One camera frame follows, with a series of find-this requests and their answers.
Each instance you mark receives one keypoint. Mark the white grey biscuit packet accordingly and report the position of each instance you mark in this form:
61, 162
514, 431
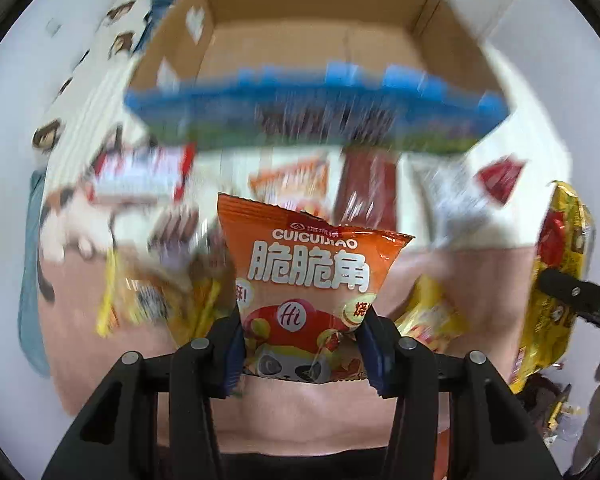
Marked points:
457, 205

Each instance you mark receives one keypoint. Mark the red white long snack packet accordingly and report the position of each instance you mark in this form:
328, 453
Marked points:
143, 175

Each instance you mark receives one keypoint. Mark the dark red brown snack packet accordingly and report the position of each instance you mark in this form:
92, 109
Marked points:
367, 190

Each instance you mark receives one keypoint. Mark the red triangular chocolate packet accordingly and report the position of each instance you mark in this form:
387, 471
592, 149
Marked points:
499, 178

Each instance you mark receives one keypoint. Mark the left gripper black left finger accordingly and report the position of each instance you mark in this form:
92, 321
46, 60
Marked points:
114, 436

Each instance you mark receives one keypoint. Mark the yellow striped candy packets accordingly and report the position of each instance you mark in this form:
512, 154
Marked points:
135, 296

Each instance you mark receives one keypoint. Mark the teal cloth at edge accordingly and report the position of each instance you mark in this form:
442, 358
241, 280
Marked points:
29, 329

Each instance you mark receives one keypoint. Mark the blue green milk cardboard box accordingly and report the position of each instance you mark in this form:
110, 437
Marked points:
403, 74

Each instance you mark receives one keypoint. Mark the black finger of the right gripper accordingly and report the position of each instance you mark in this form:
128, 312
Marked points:
582, 298

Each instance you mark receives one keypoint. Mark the cat print striped blanket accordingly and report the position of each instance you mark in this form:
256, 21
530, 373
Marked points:
486, 275

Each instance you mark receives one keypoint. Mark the orange crispy corn snack bag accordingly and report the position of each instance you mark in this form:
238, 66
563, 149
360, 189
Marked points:
302, 288

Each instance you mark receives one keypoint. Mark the orange sunflower seed snack bag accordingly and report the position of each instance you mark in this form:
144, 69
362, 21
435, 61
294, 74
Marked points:
301, 186

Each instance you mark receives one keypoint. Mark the yellow orange snack packet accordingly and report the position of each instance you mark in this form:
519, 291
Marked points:
429, 317

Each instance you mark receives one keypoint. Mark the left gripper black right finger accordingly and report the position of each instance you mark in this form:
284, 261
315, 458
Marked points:
492, 436

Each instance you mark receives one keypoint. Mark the yellow large snack bag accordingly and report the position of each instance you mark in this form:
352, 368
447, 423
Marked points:
560, 265

